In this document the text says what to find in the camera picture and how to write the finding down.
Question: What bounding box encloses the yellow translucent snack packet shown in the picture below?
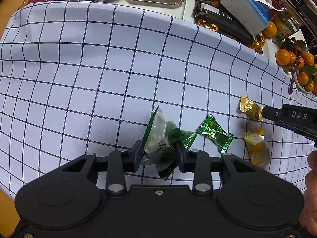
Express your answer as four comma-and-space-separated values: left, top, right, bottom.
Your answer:
243, 126, 272, 168

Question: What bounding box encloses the black snack packet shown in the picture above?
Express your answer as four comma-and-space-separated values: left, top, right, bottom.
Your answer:
193, 1, 253, 45

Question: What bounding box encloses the dark jar red label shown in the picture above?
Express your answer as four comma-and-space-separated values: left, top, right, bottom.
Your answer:
274, 0, 291, 12

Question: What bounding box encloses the green-label glass jar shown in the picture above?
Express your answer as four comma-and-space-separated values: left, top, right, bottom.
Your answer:
272, 9, 301, 44

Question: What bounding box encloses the single tangerine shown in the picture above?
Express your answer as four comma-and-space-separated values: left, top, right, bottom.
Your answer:
262, 21, 278, 38

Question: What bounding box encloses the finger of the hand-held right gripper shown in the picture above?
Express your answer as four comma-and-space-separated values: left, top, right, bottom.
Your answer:
262, 104, 317, 129
276, 122, 317, 148

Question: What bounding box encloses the person's right hand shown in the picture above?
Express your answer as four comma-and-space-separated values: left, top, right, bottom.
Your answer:
304, 151, 317, 231

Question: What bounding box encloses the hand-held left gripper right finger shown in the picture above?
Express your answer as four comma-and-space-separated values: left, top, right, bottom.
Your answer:
175, 142, 257, 195

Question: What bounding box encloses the purple lanyard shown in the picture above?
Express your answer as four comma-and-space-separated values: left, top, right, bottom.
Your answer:
288, 38, 317, 95

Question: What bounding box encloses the white checked cloth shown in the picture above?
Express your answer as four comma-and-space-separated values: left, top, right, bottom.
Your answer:
0, 0, 317, 201

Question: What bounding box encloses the small green foil candy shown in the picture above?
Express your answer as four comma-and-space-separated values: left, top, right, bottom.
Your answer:
196, 114, 235, 154

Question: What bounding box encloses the gold spotted snack packet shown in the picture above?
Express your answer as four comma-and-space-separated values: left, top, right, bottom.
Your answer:
239, 96, 264, 121

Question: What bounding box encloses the blue tissue box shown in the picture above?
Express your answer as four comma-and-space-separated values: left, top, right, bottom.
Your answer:
220, 0, 283, 37

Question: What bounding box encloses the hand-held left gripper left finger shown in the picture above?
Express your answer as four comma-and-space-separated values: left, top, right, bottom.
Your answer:
61, 140, 144, 194

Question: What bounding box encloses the large green white snack packet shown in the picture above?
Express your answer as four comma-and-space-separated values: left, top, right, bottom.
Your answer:
142, 106, 197, 181

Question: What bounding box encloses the pale bowl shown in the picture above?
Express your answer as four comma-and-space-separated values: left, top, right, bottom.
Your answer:
285, 66, 317, 95

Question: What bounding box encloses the pile of leafy tangerines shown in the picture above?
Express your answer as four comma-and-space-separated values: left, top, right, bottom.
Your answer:
275, 38, 317, 93

